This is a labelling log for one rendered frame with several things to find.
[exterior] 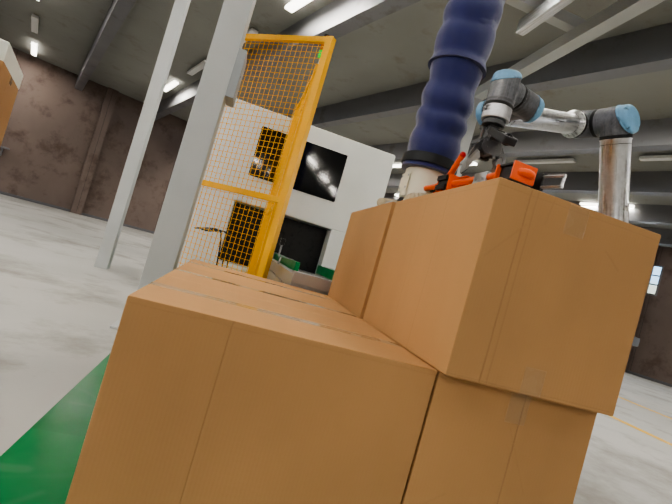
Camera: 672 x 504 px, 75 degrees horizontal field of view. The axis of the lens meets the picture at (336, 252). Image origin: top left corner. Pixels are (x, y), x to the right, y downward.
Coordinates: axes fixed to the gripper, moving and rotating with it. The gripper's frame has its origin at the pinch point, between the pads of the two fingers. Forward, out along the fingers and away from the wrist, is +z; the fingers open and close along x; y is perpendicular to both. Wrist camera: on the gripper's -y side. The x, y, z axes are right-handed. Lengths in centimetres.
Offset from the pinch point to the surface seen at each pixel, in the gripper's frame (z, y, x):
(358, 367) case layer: 56, -46, 41
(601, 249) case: 20, -51, -1
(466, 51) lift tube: -55, 31, 4
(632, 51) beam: -266, 258, -279
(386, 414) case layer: 64, -46, 33
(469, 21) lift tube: -67, 31, 5
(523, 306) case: 36, -51, 13
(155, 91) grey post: -80, 366, 175
